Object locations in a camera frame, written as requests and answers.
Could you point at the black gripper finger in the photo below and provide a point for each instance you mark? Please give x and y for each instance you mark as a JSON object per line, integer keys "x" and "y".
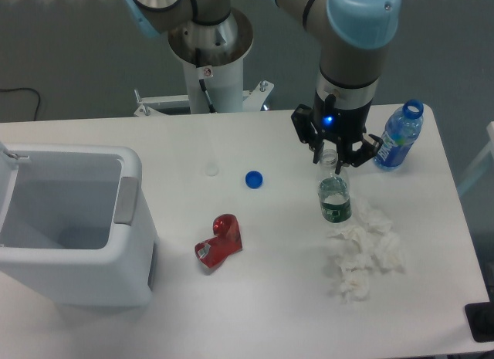
{"x": 346, "y": 156}
{"x": 302, "y": 119}

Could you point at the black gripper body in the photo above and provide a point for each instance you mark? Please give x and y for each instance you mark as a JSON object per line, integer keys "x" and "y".
{"x": 333, "y": 120}

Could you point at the clear bottle green label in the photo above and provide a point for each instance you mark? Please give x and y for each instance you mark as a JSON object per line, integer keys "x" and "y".
{"x": 333, "y": 189}

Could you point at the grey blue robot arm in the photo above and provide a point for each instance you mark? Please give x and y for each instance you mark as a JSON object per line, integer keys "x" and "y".
{"x": 353, "y": 35}

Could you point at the blue plastic water bottle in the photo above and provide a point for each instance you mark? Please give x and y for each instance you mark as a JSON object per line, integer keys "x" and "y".
{"x": 400, "y": 132}

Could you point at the blue bottle cap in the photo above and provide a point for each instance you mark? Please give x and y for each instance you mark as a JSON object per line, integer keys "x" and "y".
{"x": 253, "y": 179}

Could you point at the crushed red soda can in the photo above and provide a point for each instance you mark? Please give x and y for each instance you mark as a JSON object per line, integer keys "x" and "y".
{"x": 225, "y": 242}

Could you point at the white plastic trash can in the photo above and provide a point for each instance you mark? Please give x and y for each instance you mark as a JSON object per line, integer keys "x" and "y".
{"x": 75, "y": 225}

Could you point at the crumpled white tissue paper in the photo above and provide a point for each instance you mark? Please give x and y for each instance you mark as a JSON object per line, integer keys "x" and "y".
{"x": 361, "y": 246}

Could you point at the white furniture at right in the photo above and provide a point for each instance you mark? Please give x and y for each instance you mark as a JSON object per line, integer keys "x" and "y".
{"x": 479, "y": 165}

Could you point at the black device at edge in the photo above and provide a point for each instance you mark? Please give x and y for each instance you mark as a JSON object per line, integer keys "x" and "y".
{"x": 480, "y": 319}

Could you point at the white pedestal base frame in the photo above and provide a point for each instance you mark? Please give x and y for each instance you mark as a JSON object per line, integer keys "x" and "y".
{"x": 220, "y": 100}

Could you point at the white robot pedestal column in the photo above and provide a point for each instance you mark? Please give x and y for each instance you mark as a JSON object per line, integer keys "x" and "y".
{"x": 213, "y": 53}

